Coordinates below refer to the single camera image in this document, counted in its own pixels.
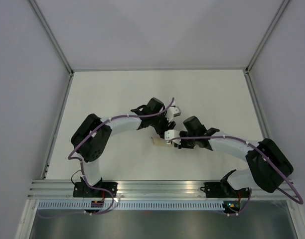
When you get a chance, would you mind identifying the beige cloth napkin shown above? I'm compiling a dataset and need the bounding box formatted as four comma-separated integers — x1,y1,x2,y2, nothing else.
151,137,178,148

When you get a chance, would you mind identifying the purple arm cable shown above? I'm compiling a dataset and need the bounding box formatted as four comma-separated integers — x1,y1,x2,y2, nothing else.
171,135,304,205
37,97,175,220

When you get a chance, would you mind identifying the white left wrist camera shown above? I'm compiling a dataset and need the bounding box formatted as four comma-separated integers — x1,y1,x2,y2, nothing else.
165,102,181,122

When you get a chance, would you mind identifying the white slotted cable duct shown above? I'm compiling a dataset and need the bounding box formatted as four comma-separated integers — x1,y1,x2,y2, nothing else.
38,200,224,211

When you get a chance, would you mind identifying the left aluminium frame post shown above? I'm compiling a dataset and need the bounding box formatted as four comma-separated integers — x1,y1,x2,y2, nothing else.
27,0,75,75

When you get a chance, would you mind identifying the aluminium frame post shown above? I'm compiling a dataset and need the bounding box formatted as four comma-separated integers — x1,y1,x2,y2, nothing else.
27,0,75,75
244,0,293,74

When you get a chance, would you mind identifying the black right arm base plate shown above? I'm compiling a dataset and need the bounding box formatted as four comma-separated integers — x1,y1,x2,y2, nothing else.
200,182,250,199

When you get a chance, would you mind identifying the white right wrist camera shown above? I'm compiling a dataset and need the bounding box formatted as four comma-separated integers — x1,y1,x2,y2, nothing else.
164,129,180,145

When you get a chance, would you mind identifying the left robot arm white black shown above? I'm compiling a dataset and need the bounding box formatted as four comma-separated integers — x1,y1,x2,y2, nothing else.
68,98,181,198

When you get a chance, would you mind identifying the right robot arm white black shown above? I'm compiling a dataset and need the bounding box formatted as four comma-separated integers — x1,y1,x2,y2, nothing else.
178,116,294,197

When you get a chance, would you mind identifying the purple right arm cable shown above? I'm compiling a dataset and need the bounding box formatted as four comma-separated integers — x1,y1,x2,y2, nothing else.
171,135,304,205

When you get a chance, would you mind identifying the aluminium front rail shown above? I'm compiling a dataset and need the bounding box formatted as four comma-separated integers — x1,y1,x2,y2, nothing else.
27,179,300,200

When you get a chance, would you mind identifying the right aluminium frame post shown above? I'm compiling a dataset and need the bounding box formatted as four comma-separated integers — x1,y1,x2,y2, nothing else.
244,0,293,74

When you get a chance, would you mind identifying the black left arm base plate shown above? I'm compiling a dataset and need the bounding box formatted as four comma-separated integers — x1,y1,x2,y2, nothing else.
73,181,118,198

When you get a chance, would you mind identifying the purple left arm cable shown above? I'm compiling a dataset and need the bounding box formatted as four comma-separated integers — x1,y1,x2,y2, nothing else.
37,97,175,220

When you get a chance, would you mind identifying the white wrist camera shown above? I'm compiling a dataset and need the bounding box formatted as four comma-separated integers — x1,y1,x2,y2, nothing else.
165,102,181,122
164,129,180,145

